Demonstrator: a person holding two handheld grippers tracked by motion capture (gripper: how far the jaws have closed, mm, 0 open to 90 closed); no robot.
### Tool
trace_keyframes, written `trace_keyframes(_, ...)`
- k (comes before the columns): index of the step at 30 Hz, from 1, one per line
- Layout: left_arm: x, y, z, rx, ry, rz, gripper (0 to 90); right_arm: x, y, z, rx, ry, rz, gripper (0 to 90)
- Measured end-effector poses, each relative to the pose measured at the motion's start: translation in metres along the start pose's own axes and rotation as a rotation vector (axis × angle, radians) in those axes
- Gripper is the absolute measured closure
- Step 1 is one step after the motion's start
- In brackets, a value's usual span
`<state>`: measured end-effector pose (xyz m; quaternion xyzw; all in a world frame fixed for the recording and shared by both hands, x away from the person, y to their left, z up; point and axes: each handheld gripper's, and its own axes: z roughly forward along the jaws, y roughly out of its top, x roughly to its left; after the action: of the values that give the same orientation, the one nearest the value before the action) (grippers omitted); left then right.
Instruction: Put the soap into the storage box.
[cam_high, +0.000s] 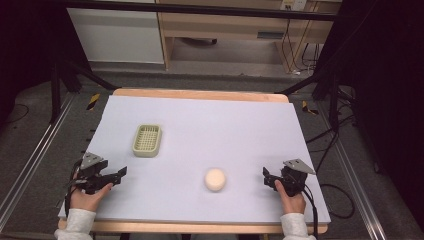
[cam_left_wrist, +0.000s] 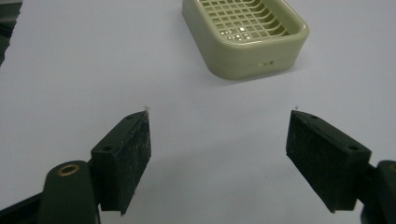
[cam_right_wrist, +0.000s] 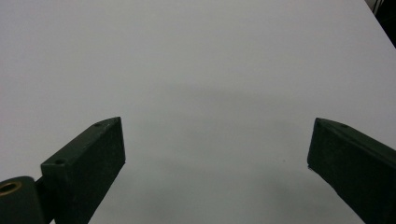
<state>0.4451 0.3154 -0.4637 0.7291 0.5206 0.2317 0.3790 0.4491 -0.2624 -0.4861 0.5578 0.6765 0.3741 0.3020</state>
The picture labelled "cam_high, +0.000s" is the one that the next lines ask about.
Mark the white cabinet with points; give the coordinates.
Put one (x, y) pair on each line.
(116, 36)

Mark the black frame crossbar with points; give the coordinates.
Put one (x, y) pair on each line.
(200, 9)

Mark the green soap dish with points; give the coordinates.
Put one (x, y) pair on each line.
(147, 140)

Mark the black curtain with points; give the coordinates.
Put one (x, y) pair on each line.
(390, 83)
(26, 40)

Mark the white table mat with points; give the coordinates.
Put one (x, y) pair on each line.
(206, 140)

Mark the person's left hand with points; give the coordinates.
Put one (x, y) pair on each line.
(87, 200)

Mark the wooden table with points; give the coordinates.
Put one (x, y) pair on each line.
(200, 94)

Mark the person's right hand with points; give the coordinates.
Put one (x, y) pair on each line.
(293, 203)

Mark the white power strip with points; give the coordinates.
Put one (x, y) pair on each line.
(293, 4)

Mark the metal floor rail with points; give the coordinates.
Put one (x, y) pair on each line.
(353, 173)
(36, 153)

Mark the yellow black floor tape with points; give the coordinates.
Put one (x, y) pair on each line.
(93, 101)
(308, 108)

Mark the round cream soap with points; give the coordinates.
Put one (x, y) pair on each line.
(215, 179)

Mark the wooden desk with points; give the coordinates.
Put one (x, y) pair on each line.
(226, 25)

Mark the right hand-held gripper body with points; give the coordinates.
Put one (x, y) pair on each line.
(293, 176)

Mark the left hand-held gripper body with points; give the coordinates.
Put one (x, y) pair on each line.
(91, 173)

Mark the black frame leg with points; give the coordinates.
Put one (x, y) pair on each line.
(56, 93)
(333, 100)

